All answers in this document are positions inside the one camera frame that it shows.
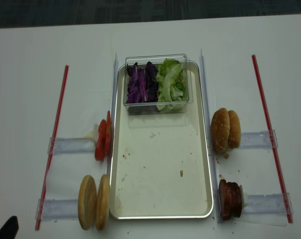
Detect clear rail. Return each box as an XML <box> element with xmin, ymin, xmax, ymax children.
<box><xmin>239</xmin><ymin>130</ymin><xmax>278</xmax><ymax>149</ymax></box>
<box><xmin>35</xmin><ymin>199</ymin><xmax>78</xmax><ymax>221</ymax></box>
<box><xmin>243</xmin><ymin>193</ymin><xmax>294</xmax><ymax>215</ymax></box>
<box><xmin>47</xmin><ymin>137</ymin><xmax>96</xmax><ymax>155</ymax></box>

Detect shredded purple cabbage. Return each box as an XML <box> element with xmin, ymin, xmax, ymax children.
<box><xmin>126</xmin><ymin>61</ymin><xmax>159</xmax><ymax>104</ymax></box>

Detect front sesame bun top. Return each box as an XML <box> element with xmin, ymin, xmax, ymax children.
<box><xmin>211</xmin><ymin>108</ymin><xmax>230</xmax><ymax>154</ymax></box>

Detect rear tomato slice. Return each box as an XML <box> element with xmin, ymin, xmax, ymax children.
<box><xmin>106</xmin><ymin>111</ymin><xmax>111</xmax><ymax>125</ymax></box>

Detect left red strip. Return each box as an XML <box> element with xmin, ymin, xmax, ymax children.
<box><xmin>35</xmin><ymin>65</ymin><xmax>69</xmax><ymax>231</ymax></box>

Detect front tomato slice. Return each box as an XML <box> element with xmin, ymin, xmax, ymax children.
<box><xmin>95</xmin><ymin>119</ymin><xmax>106</xmax><ymax>161</ymax></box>

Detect upper right clear rail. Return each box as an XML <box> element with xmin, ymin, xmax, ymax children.
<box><xmin>239</xmin><ymin>130</ymin><xmax>278</xmax><ymax>149</ymax></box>

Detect upper left clear rail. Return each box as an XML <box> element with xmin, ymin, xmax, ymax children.
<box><xmin>47</xmin><ymin>137</ymin><xmax>96</xmax><ymax>155</ymax></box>

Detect meat patty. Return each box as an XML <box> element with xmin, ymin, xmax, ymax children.
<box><xmin>218</xmin><ymin>179</ymin><xmax>233</xmax><ymax>221</ymax></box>
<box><xmin>227</xmin><ymin>182</ymin><xmax>242</xmax><ymax>218</ymax></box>

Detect lower right clear rail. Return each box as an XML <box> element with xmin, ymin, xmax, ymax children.
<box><xmin>243</xmin><ymin>193</ymin><xmax>294</xmax><ymax>215</ymax></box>

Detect clear plastic salad container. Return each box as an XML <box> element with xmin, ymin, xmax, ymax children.
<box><xmin>123</xmin><ymin>54</ymin><xmax>192</xmax><ymax>115</ymax></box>

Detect tomato slice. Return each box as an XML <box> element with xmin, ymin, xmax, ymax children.
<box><xmin>106</xmin><ymin>111</ymin><xmax>111</xmax><ymax>125</ymax></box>
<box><xmin>104</xmin><ymin>120</ymin><xmax>112</xmax><ymax>155</ymax></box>
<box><xmin>95</xmin><ymin>119</ymin><xmax>106</xmax><ymax>161</ymax></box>

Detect red strip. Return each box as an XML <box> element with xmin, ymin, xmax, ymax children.
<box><xmin>251</xmin><ymin>54</ymin><xmax>294</xmax><ymax>224</ymax></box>
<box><xmin>35</xmin><ymin>65</ymin><xmax>69</xmax><ymax>231</ymax></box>

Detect middle tomato slice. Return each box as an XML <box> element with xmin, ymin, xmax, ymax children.
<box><xmin>104</xmin><ymin>120</ymin><xmax>112</xmax><ymax>155</ymax></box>

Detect sesame bun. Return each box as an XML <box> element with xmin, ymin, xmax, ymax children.
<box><xmin>211</xmin><ymin>108</ymin><xmax>230</xmax><ymax>154</ymax></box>
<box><xmin>228</xmin><ymin>110</ymin><xmax>241</xmax><ymax>149</ymax></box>

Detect metal baking tray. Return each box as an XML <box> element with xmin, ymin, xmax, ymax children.
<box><xmin>109</xmin><ymin>61</ymin><xmax>213</xmax><ymax>220</ymax></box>

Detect right red strip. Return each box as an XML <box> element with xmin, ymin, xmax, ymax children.
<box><xmin>251</xmin><ymin>54</ymin><xmax>294</xmax><ymax>224</ymax></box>

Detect white patty stopper block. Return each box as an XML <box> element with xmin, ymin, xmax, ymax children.
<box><xmin>239</xmin><ymin>185</ymin><xmax>248</xmax><ymax>212</ymax></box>

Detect rear sesame bun top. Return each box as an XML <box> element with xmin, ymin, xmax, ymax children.
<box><xmin>228</xmin><ymin>110</ymin><xmax>241</xmax><ymax>149</ymax></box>

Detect clear long divider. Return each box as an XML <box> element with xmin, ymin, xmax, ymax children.
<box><xmin>107</xmin><ymin>53</ymin><xmax>118</xmax><ymax>176</ymax></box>
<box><xmin>200</xmin><ymin>49</ymin><xmax>223</xmax><ymax>223</ymax></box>

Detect left clear long divider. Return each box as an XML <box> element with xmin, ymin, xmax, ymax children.
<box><xmin>107</xmin><ymin>53</ymin><xmax>118</xmax><ymax>176</ymax></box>

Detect bun half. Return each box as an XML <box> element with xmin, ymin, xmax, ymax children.
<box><xmin>95</xmin><ymin>174</ymin><xmax>110</xmax><ymax>230</ymax></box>
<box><xmin>78</xmin><ymin>175</ymin><xmax>97</xmax><ymax>230</ymax></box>

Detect white tomato stopper block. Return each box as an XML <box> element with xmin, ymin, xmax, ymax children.
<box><xmin>92</xmin><ymin>123</ymin><xmax>99</xmax><ymax>144</ymax></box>

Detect rear meat patty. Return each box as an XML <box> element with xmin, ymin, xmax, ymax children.
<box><xmin>227</xmin><ymin>182</ymin><xmax>242</xmax><ymax>218</ymax></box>

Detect green lettuce leaves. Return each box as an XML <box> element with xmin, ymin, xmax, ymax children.
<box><xmin>155</xmin><ymin>58</ymin><xmax>187</xmax><ymax>102</ymax></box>

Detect lower left clear rail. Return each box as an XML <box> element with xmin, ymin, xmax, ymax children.
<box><xmin>35</xmin><ymin>199</ymin><xmax>78</xmax><ymax>221</ymax></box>

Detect right clear long divider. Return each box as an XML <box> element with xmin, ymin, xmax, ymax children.
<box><xmin>200</xmin><ymin>49</ymin><xmax>223</xmax><ymax>223</ymax></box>

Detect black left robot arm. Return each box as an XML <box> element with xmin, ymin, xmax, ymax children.
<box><xmin>0</xmin><ymin>216</ymin><xmax>19</xmax><ymax>239</ymax></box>

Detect front meat patty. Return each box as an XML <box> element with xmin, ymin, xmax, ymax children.
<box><xmin>218</xmin><ymin>179</ymin><xmax>233</xmax><ymax>221</ymax></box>

